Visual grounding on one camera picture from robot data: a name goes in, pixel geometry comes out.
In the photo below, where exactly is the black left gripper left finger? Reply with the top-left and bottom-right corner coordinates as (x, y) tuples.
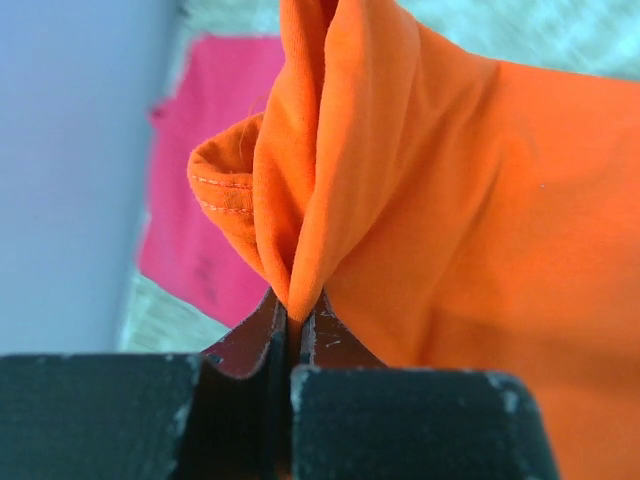
(1, 293), (286, 479)

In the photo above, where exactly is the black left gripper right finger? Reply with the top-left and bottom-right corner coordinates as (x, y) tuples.
(290, 298), (559, 479)

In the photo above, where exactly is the orange t shirt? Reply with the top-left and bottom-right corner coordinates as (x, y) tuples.
(189, 1), (639, 479)

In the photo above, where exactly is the folded magenta t shirt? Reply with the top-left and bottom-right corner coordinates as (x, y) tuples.
(138, 34), (284, 328)

